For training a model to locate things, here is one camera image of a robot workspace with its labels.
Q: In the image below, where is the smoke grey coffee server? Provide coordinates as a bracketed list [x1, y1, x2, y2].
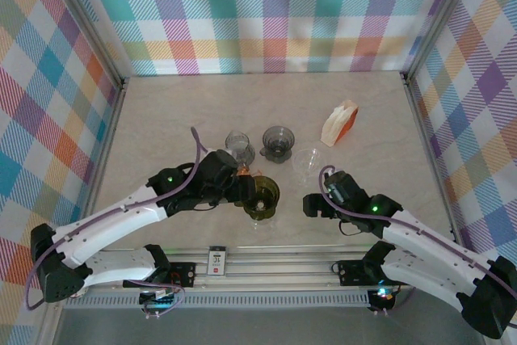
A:
[225, 129, 256, 161]

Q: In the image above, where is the aluminium frame post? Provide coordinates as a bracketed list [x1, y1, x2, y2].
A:
[401, 0, 484, 82]
[48, 0, 128, 90]

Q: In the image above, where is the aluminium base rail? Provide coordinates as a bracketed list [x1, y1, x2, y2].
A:
[86, 244, 417, 290]

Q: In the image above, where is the white label card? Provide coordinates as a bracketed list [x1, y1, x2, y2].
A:
[208, 246, 228, 277]

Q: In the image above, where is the grey slotted cable duct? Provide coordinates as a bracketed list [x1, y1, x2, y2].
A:
[64, 294, 372, 310]

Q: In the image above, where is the olive green coffee dripper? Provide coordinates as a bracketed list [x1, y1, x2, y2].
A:
[241, 174, 281, 221]

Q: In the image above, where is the clear plastic coffee dripper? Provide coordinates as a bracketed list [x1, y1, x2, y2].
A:
[291, 147, 326, 184]

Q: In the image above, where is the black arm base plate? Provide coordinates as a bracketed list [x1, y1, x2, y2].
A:
[337, 259, 367, 286]
[169, 262, 198, 288]

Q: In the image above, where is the aluminium side rail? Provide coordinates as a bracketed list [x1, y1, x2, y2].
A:
[36, 78, 128, 345]
[403, 74, 464, 241]

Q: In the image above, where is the dark grey coffee dripper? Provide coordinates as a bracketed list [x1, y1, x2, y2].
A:
[259, 124, 296, 164]

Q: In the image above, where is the orange filter holder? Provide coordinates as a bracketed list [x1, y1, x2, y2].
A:
[335, 104, 360, 145]

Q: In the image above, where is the small controller board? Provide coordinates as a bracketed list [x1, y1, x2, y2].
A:
[369, 286, 399, 313]
[139, 288, 181, 313]

